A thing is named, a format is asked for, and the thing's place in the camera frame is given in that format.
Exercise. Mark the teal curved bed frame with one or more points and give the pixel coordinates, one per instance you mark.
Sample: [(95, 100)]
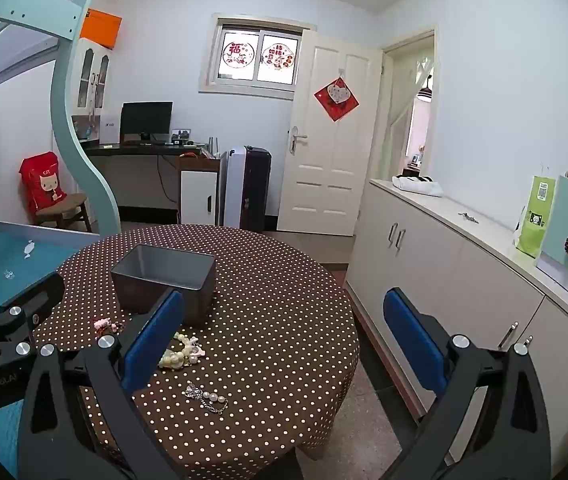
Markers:
[(66, 110)]

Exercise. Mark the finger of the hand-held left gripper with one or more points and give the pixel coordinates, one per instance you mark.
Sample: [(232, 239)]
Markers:
[(36, 296)]

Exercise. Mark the green paper bag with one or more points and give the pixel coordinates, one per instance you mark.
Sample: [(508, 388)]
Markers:
[(536, 220)]

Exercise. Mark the gray metal box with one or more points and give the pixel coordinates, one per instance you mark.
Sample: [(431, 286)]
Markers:
[(199, 305)]

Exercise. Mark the wooden chair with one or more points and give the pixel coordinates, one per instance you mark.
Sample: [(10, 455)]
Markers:
[(66, 205)]

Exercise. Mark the brown polka dot tablecloth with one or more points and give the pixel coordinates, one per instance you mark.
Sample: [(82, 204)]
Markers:
[(274, 320)]

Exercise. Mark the white glass door cupboard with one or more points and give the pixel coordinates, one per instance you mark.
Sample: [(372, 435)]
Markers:
[(91, 85)]

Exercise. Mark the white sideboard cabinet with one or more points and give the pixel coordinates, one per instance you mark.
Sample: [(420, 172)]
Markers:
[(489, 285)]

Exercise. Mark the white panel door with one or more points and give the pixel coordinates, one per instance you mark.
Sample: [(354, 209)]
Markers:
[(324, 175)]

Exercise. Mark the white desk cabinet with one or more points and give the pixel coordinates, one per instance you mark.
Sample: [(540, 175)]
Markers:
[(196, 195)]

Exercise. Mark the black desk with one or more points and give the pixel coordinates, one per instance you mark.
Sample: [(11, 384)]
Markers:
[(134, 149)]

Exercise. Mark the teal candy print sheet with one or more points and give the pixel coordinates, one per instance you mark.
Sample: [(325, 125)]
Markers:
[(14, 270)]

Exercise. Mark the black computer monitor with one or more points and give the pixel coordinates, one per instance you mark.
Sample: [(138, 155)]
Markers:
[(146, 117)]

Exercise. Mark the pink bear charm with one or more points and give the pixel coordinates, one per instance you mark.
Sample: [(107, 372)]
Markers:
[(104, 323)]

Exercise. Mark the white bag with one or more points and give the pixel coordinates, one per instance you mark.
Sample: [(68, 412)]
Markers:
[(419, 186)]

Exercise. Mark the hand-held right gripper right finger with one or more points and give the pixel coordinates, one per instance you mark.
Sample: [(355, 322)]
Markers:
[(414, 340)]

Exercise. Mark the small photo frame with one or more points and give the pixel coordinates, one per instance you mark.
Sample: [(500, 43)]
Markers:
[(181, 134)]

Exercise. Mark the red cushion on stool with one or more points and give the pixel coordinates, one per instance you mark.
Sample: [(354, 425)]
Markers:
[(44, 182)]

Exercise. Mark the dark purple suitcase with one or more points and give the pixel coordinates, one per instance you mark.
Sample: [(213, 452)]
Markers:
[(259, 190)]

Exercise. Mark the white box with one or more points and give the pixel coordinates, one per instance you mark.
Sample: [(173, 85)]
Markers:
[(109, 132)]

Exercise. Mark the orange box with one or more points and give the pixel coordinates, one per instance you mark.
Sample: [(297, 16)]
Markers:
[(101, 29)]

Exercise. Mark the white framed window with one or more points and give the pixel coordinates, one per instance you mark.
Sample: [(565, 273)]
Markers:
[(209, 60)]

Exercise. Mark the red diamond door decoration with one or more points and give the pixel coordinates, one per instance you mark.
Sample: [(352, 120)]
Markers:
[(336, 99)]

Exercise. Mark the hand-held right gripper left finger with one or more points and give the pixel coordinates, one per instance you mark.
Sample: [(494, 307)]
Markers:
[(154, 342)]

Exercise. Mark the round red window sticker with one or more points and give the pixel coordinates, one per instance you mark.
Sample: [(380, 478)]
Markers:
[(238, 53), (279, 56)]

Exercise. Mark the bunch of keys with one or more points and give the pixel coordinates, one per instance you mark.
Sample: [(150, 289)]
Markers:
[(468, 217)]

